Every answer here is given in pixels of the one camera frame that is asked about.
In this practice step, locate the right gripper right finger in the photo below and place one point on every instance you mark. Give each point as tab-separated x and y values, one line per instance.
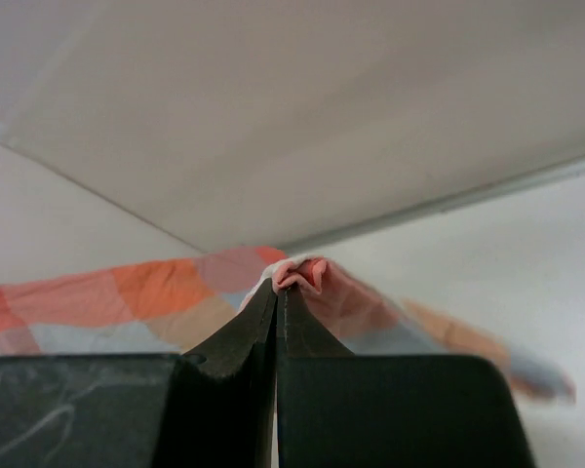
308	358

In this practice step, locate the orange blue checkered cloth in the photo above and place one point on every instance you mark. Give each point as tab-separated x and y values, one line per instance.
174	305

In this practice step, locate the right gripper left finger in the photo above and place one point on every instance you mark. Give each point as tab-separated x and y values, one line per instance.
220	408

